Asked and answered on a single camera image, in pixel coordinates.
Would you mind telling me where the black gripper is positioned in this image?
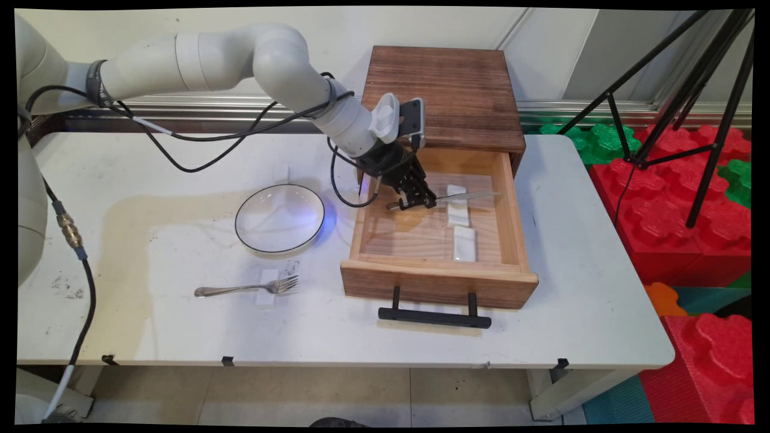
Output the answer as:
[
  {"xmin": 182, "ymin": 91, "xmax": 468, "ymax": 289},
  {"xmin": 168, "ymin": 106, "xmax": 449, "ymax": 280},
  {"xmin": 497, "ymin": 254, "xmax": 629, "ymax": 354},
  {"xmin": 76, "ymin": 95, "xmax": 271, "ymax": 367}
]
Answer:
[{"xmin": 358, "ymin": 141, "xmax": 439, "ymax": 210}]

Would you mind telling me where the silver table knife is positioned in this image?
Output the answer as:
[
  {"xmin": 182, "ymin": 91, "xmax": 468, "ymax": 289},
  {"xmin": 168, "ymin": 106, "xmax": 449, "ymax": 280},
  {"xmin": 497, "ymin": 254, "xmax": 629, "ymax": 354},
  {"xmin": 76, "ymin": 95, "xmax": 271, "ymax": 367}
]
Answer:
[{"xmin": 385, "ymin": 191, "xmax": 502, "ymax": 212}]

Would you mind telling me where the light wooden drawer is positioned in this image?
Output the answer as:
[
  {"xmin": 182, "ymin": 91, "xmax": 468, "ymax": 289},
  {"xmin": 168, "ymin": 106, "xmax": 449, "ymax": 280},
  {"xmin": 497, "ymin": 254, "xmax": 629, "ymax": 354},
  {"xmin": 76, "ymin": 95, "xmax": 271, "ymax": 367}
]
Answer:
[{"xmin": 340, "ymin": 144, "xmax": 540, "ymax": 310}]

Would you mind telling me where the dark wooden drawer cabinet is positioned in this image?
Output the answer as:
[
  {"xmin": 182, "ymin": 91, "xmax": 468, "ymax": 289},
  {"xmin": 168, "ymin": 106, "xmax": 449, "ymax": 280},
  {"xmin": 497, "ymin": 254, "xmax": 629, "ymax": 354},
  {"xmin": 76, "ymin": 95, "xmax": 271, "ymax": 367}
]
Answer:
[{"xmin": 355, "ymin": 46, "xmax": 528, "ymax": 185}]

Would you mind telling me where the white plate with black rim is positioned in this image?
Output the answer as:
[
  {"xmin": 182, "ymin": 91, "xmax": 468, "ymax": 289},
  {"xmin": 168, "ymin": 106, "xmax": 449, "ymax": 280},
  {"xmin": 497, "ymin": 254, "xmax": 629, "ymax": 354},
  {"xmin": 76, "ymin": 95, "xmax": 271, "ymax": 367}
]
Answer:
[{"xmin": 235, "ymin": 183, "xmax": 327, "ymax": 255}]

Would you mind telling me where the silver fork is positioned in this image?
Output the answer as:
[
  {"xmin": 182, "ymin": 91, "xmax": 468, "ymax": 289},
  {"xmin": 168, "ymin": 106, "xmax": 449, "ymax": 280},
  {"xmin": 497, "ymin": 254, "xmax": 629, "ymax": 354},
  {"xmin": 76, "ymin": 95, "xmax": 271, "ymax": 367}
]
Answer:
[{"xmin": 194, "ymin": 275, "xmax": 300, "ymax": 298}]

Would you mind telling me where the large red foam block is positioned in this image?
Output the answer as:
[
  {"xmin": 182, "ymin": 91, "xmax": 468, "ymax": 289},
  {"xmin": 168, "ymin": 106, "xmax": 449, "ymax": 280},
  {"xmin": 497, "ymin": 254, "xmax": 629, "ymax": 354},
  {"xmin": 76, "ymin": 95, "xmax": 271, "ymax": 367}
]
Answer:
[{"xmin": 588, "ymin": 125, "xmax": 753, "ymax": 288}]

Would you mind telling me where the white table leg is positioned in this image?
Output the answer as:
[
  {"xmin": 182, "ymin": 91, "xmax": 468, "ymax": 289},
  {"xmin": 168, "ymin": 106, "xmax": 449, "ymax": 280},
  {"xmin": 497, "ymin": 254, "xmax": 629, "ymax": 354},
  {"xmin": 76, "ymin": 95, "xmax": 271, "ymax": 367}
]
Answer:
[{"xmin": 526, "ymin": 368, "xmax": 638, "ymax": 422}]

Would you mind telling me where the orange foam piece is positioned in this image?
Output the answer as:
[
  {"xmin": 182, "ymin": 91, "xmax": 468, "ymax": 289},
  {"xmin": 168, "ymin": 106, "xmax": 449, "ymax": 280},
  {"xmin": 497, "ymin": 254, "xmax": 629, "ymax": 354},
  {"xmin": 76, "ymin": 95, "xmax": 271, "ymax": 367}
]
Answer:
[{"xmin": 644, "ymin": 283, "xmax": 688, "ymax": 318}]

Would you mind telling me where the teal foam mat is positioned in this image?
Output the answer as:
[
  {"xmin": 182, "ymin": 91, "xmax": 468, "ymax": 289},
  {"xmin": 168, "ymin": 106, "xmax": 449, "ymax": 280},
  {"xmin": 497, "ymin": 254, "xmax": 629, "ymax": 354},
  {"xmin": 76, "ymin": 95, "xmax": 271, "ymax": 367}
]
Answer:
[{"xmin": 581, "ymin": 373, "xmax": 656, "ymax": 425}]

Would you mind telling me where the black tripod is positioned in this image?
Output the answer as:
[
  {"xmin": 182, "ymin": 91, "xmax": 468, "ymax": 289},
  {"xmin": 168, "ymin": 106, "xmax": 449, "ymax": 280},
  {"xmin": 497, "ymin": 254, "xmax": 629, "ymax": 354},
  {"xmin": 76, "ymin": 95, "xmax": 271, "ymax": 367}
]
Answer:
[{"xmin": 556, "ymin": 8, "xmax": 756, "ymax": 230}]

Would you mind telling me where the small green foam block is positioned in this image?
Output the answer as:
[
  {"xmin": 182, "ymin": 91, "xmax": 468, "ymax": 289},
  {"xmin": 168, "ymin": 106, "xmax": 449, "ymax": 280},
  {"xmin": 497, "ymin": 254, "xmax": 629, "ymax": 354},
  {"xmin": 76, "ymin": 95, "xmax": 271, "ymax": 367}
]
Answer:
[{"xmin": 717, "ymin": 159, "xmax": 753, "ymax": 211}]

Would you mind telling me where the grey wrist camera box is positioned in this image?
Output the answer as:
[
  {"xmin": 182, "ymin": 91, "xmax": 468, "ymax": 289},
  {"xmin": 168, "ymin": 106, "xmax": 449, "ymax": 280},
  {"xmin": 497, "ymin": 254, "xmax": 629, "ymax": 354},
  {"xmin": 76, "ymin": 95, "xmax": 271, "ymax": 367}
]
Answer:
[{"xmin": 368, "ymin": 93, "xmax": 427, "ymax": 150}]

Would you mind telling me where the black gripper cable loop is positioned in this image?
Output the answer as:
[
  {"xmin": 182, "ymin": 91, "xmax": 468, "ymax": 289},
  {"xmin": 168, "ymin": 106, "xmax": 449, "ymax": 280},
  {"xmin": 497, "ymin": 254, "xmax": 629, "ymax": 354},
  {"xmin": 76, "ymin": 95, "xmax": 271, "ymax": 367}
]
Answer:
[{"xmin": 328, "ymin": 137, "xmax": 386, "ymax": 209}]

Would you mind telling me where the black drawer handle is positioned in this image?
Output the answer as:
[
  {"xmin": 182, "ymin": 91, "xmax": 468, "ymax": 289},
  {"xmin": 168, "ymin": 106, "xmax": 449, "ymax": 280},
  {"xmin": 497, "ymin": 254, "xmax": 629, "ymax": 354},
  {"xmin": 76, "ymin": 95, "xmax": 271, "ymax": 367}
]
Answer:
[{"xmin": 378, "ymin": 286, "xmax": 493, "ymax": 330}]

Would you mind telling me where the aluminium wall rail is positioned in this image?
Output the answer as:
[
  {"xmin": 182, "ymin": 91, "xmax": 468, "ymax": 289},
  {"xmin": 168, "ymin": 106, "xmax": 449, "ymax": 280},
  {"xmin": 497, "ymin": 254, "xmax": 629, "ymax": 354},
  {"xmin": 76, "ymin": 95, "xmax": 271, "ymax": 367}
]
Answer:
[{"xmin": 30, "ymin": 93, "xmax": 753, "ymax": 134}]

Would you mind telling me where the long black arm cable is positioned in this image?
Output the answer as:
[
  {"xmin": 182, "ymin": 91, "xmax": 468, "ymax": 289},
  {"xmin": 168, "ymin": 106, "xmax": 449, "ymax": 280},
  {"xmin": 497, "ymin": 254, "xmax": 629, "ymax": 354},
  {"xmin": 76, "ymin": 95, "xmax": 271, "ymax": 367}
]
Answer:
[{"xmin": 24, "ymin": 72, "xmax": 356, "ymax": 175}]

